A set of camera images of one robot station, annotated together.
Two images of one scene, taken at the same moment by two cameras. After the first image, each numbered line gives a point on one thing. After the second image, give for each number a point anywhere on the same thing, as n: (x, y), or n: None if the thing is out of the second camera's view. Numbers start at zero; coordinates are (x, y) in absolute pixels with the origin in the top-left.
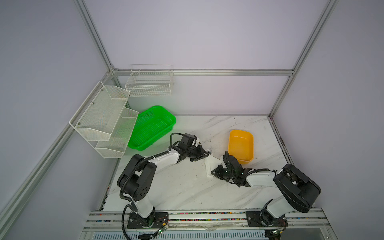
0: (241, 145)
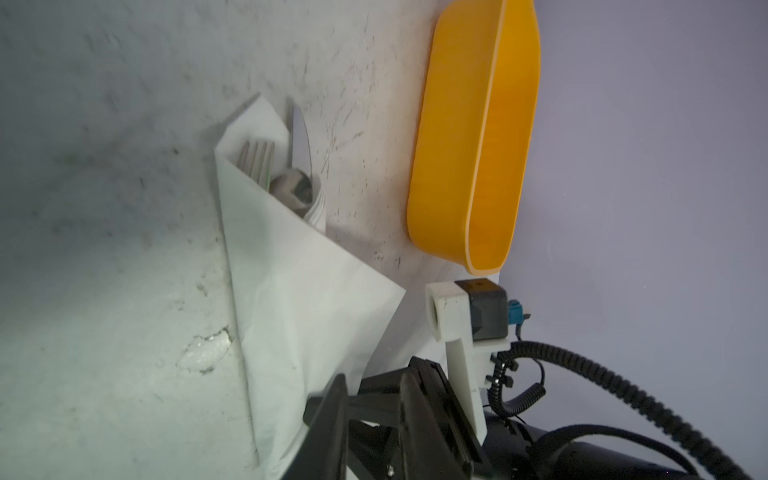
0: (476, 132)
